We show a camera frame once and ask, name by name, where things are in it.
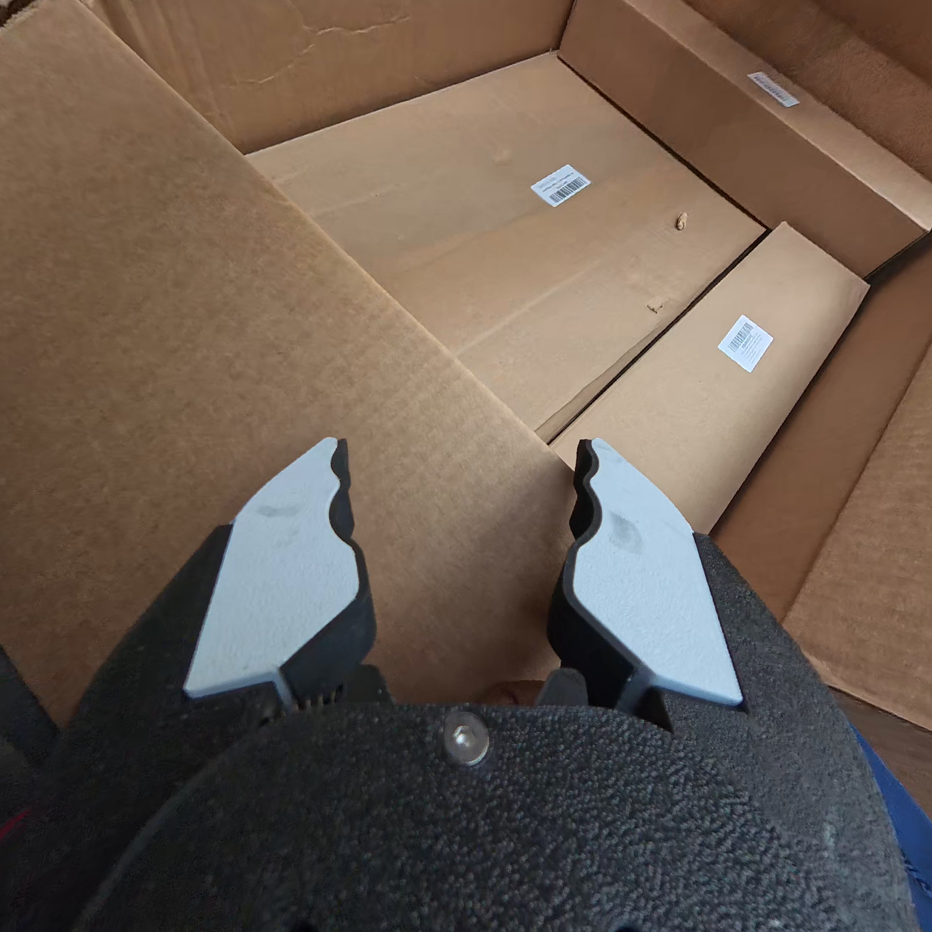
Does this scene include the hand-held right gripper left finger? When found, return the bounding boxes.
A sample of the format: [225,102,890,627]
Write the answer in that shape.
[182,437,377,713]

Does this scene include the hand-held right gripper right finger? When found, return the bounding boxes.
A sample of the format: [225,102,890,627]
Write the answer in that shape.
[546,437,745,720]

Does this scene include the narrow long cardboard box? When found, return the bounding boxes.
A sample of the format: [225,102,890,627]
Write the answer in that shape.
[549,222,871,536]

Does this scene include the dark cloth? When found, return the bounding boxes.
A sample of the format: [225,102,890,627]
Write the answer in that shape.
[0,644,58,864]

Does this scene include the large open cardboard box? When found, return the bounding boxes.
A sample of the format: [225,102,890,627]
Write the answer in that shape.
[0,0,932,729]

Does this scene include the person's blue pants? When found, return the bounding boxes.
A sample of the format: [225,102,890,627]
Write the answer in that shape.
[853,724,932,932]

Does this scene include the wide flat cardboard box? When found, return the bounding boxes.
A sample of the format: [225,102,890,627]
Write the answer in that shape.
[246,52,767,432]

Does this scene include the tall cardboard box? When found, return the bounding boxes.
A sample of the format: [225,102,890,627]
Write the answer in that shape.
[557,0,932,279]

